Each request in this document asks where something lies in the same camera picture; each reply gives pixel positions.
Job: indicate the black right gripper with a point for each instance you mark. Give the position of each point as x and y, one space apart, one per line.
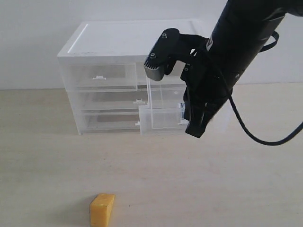
205 91

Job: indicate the white pill bottle blue label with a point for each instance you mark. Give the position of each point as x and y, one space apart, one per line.
183 121

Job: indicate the yellow cheese wedge block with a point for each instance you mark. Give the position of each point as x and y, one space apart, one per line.
100 210

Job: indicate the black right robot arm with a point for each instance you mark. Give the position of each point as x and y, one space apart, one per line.
241 32

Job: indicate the clear bottom wide drawer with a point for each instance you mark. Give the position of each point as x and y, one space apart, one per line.
112 121

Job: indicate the clear wide drawer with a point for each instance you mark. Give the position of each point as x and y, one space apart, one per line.
97 101
112 121

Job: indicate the white plastic drawer cabinet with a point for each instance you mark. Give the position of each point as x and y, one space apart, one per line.
119 43

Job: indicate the clear middle wide drawer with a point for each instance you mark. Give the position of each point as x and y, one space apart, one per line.
97 101

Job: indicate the right wrist camera grey black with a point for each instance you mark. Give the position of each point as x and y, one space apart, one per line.
157 60

